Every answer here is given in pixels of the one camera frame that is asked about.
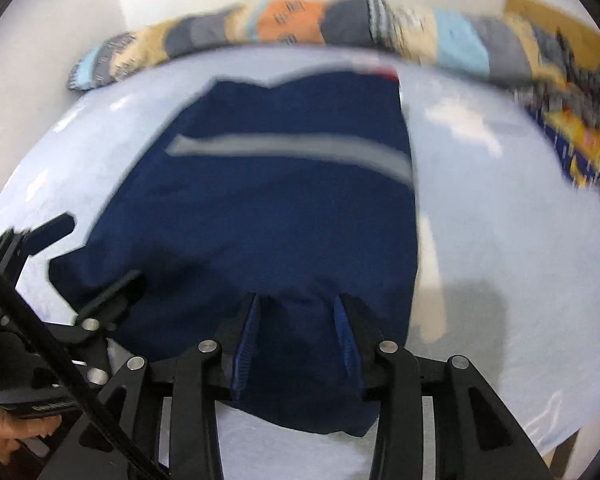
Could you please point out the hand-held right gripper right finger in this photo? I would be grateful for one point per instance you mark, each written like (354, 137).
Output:
(347, 345)

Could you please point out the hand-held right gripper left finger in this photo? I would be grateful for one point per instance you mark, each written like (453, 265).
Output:
(247, 340)

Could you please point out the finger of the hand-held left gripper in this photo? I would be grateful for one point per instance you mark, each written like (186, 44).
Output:
(112, 300)
(45, 235)

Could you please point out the navy blue jacket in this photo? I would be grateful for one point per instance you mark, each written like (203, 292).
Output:
(290, 210)

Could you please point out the person's left hand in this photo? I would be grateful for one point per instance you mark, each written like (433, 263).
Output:
(10, 435)

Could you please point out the white bed sheet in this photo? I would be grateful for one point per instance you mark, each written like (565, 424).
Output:
(505, 210)

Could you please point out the cartoon printed navy cloth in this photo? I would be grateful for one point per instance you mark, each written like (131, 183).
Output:
(585, 150)

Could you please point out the patchwork patterned quilt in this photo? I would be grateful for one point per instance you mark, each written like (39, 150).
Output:
(300, 20)

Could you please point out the wooden headboard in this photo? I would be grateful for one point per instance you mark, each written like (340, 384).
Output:
(550, 20)

